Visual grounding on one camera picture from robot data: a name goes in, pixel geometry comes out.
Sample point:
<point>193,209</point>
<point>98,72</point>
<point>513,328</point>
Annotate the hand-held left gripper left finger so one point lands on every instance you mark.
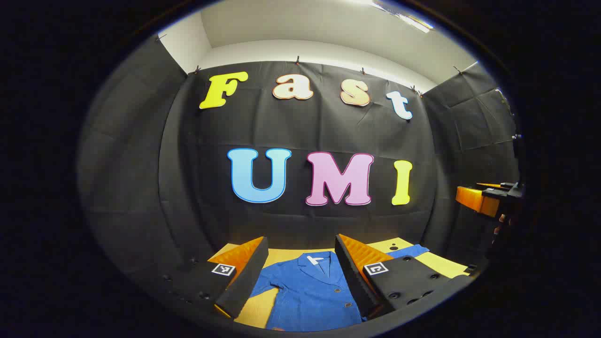
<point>246,277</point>

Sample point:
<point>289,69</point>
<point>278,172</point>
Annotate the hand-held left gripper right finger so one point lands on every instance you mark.
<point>350,277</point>

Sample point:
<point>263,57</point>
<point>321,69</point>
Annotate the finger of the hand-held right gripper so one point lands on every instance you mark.
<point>474,199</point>

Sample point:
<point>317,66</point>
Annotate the blue shirt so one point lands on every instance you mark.
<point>310,291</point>

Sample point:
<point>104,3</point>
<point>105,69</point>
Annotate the black backdrop cloth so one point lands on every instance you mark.
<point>305,126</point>

